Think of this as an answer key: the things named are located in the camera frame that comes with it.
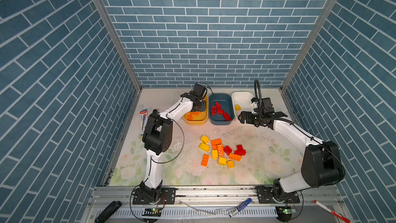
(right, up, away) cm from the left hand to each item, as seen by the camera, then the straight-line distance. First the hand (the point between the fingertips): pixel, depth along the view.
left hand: (201, 106), depth 98 cm
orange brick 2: (-8, -8, +4) cm, 12 cm away
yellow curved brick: (+2, -23, -9) cm, 25 cm away
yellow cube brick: (+26, -1, +9) cm, 27 cm away
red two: (+12, +1, +10) cm, 15 cm away
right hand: (+26, -5, -8) cm, 27 cm away
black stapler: (-38, -43, -30) cm, 65 cm away
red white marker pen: (+64, -49, -30) cm, 86 cm away
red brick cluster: (+23, -26, -10) cm, 36 cm away
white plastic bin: (+30, +5, +15) cm, 35 cm away
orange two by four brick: (+11, -25, -12) cm, 30 cm away
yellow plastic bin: (-2, -8, +4) cm, 9 cm away
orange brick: (-4, -5, +6) cm, 9 cm away
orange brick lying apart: (+2, -30, -14) cm, 33 cm away
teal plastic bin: (+19, +1, +13) cm, 23 cm away
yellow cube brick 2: (+2, -20, -7) cm, 21 cm away
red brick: (+13, -4, +9) cm, 17 cm away
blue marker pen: (+16, -47, -30) cm, 58 cm away
